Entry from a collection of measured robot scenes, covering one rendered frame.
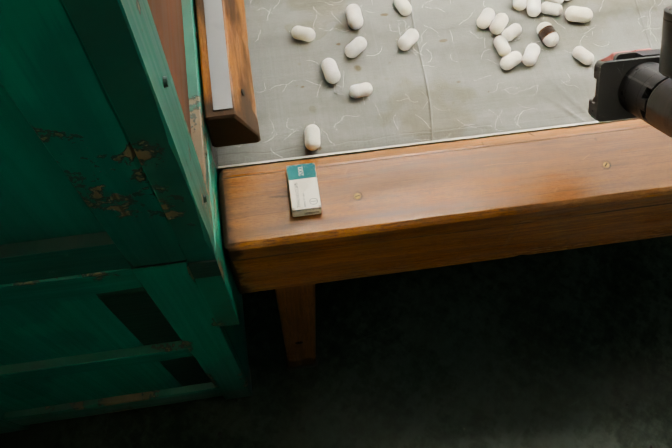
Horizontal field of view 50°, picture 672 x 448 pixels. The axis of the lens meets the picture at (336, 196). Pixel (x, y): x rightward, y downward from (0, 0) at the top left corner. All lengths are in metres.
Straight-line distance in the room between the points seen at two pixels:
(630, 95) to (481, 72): 0.27
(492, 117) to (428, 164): 0.13
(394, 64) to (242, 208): 0.30
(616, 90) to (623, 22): 0.32
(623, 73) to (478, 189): 0.21
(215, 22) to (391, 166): 0.27
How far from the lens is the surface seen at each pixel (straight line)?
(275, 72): 0.99
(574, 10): 1.08
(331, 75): 0.96
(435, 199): 0.87
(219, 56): 0.86
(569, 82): 1.03
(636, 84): 0.80
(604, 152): 0.96
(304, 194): 0.84
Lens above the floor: 1.55
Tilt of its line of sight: 65 degrees down
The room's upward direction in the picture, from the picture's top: 3 degrees clockwise
